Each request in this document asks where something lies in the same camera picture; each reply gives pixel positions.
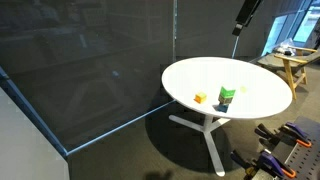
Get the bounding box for dark green block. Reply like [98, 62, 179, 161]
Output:
[219, 85, 236, 99]

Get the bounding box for orange block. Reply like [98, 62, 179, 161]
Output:
[194, 91, 208, 104]

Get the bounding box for blue block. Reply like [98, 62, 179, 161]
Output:
[215, 103, 230, 114]

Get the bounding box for white table base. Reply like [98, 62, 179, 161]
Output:
[168, 114, 232, 178]

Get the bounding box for purple orange spring clamp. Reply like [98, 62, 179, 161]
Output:
[254, 121, 313, 149]
[229, 148, 298, 180]

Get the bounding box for bright window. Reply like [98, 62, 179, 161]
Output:
[261, 0, 320, 56]

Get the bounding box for clear plastic bag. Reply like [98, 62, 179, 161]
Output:
[274, 37, 298, 57]

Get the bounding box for metal partition post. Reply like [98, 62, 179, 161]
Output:
[171, 0, 179, 63]

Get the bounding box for thin blue-lit partition post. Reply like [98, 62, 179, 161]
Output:
[231, 34, 241, 60]

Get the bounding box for blue partition bottom frame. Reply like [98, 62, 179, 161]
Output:
[0, 66, 177, 158]

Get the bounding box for clamps with orange handles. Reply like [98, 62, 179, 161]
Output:
[271, 115, 320, 180]

